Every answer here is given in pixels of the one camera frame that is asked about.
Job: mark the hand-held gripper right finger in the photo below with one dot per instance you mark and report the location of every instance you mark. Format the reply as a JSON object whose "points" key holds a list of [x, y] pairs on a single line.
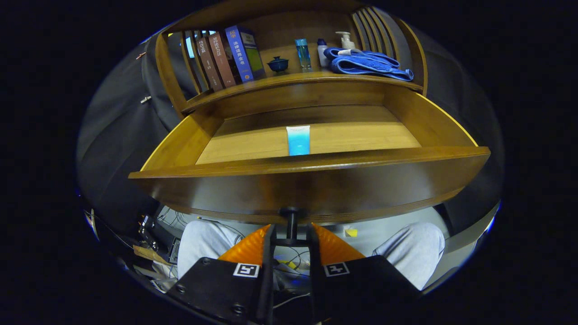
{"points": [[314, 284]]}

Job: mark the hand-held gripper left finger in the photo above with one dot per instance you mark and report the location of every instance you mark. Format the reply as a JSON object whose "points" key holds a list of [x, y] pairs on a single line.
{"points": [[269, 289]]}

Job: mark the wooden drawer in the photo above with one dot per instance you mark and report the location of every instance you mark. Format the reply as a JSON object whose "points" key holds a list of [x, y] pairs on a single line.
{"points": [[316, 185]]}

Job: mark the blue cosmetic tube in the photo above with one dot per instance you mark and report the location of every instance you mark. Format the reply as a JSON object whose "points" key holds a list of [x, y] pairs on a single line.
{"points": [[298, 142]]}

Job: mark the wooden countertop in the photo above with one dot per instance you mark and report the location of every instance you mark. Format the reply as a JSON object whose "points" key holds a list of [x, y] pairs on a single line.
{"points": [[289, 76]]}

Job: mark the wooden cabinet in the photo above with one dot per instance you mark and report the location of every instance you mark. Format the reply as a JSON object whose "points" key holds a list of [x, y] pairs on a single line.
{"points": [[289, 27]]}

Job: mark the yellow paper scrap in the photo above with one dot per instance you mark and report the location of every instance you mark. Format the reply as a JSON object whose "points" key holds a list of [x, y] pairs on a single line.
{"points": [[351, 232]]}

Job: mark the black equipment box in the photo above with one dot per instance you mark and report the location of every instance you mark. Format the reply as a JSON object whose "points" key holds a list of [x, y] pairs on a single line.
{"points": [[165, 241]]}

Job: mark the brown cardboard piece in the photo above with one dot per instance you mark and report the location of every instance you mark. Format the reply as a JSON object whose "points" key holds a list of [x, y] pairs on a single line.
{"points": [[149, 255]]}

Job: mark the black backdrop cloth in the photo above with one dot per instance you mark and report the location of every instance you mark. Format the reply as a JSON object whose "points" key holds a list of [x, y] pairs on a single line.
{"points": [[117, 144]]}

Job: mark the blue lidded teacup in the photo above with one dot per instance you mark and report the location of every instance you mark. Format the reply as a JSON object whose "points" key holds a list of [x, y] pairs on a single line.
{"points": [[277, 65]]}

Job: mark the metal clip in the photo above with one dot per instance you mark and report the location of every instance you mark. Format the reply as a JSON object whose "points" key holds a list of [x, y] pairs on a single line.
{"points": [[145, 99]]}

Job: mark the folded blue towel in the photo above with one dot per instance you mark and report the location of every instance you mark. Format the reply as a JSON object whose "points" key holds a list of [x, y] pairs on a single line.
{"points": [[365, 63]]}

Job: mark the white bottle blue cap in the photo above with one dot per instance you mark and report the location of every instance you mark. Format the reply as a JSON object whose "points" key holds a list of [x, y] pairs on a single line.
{"points": [[322, 54]]}

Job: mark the teal glass bottle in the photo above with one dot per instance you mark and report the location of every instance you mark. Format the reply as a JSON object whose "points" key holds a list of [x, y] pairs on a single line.
{"points": [[303, 54]]}

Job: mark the brown book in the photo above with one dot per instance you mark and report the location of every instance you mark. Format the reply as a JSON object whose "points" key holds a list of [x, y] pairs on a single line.
{"points": [[208, 63], [222, 58]]}

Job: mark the blue book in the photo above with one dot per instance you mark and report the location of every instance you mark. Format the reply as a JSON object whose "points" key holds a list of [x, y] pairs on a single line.
{"points": [[239, 54]]}

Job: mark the white pump bottle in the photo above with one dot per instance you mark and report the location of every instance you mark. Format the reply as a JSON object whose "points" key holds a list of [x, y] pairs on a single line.
{"points": [[347, 41]]}

